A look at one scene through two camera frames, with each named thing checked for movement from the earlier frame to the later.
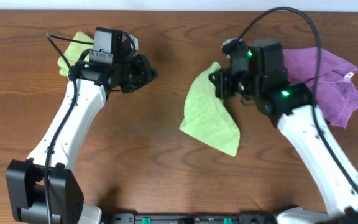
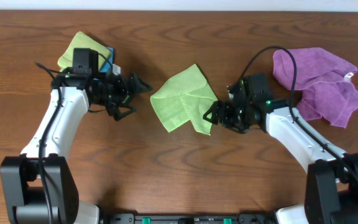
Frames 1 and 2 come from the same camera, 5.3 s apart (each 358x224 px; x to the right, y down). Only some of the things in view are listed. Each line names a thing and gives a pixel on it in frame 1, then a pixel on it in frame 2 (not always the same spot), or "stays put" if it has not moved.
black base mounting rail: [192, 218] stays put
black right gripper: [221, 83] to [225, 106]
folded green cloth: [75, 51] stays put
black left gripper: [143, 68] to [135, 89]
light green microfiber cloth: [206, 117] to [187, 96]
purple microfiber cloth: [337, 95] stays put
